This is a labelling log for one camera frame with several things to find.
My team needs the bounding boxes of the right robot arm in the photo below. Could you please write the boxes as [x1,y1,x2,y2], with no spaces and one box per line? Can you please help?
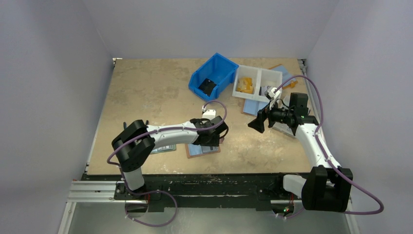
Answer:
[248,91,353,212]

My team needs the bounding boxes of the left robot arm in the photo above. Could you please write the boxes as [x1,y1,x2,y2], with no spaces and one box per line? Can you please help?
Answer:
[112,116,229,199]

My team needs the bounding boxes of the card in white tray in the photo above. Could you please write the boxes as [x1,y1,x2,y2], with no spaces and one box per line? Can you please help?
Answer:
[259,85,274,97]

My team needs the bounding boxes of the orange card holder in tray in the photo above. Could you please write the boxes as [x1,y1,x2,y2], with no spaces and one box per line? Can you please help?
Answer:
[236,77,254,94]

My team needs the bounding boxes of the black card in blue bin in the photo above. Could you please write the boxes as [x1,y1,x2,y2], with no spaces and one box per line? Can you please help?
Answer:
[198,78,216,97]

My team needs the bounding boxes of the clear plastic screw box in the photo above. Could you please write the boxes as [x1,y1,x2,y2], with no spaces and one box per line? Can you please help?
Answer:
[272,122,295,138]

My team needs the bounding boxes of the white divided plastic tray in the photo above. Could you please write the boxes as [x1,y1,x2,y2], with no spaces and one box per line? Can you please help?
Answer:
[232,65,282,102]

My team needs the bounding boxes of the blue plastic bin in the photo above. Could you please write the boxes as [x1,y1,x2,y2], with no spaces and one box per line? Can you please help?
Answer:
[188,53,239,101]

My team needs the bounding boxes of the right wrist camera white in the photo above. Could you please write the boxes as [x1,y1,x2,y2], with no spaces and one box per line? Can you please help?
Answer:
[264,87,282,110]

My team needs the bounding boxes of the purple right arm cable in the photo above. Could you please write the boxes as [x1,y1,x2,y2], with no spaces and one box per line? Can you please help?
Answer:
[274,75,385,220]

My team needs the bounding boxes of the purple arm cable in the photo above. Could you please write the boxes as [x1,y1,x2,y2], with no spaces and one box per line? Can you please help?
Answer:
[274,75,385,220]
[107,100,228,228]

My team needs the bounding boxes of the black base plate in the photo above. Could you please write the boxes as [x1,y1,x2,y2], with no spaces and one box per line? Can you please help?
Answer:
[81,173,291,212]

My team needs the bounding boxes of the blue handled pliers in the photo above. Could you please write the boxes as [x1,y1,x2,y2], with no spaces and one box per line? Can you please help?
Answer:
[123,120,149,129]

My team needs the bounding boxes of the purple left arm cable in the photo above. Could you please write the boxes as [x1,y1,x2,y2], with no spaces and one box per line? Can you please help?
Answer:
[107,100,228,228]

